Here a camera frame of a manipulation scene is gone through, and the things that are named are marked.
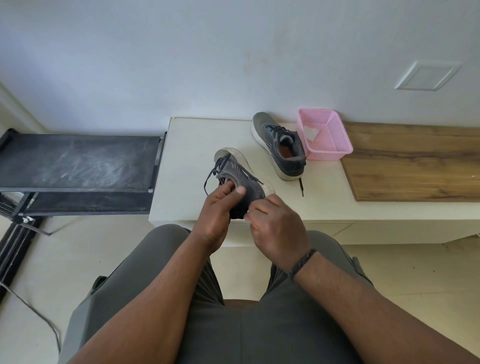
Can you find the person's right hand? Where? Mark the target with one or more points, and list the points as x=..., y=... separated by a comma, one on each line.
x=279, y=232

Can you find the person's left hand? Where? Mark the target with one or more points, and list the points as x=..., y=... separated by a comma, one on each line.
x=213, y=221

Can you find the person's right fingers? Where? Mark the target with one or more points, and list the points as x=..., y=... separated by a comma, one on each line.
x=258, y=212

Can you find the person's left thumb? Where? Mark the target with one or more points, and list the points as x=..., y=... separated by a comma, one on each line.
x=236, y=195

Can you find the grey sneaker with white sole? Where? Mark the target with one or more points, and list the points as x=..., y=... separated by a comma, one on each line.
x=268, y=129
x=245, y=180

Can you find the person's right forearm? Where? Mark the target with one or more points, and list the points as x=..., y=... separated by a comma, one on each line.
x=360, y=315

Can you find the person's left forearm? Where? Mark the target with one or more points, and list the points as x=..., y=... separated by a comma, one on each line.
x=161, y=300

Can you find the white low cabinet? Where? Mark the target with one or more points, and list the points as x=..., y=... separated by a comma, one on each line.
x=187, y=168

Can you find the white crumpled paper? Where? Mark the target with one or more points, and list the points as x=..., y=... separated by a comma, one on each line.
x=311, y=133

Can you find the dark brown seat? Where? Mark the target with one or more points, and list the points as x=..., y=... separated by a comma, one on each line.
x=242, y=309

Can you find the pink plastic basket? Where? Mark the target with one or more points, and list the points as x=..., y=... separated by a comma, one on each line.
x=335, y=140

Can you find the grey trousers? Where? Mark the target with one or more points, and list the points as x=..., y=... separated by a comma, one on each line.
x=270, y=330

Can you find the brown wooden board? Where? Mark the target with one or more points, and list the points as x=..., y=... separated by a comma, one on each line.
x=408, y=165

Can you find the black metal shoe rack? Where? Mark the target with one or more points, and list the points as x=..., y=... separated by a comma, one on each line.
x=82, y=161

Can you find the white wall plate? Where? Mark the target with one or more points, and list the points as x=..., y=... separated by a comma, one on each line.
x=427, y=75

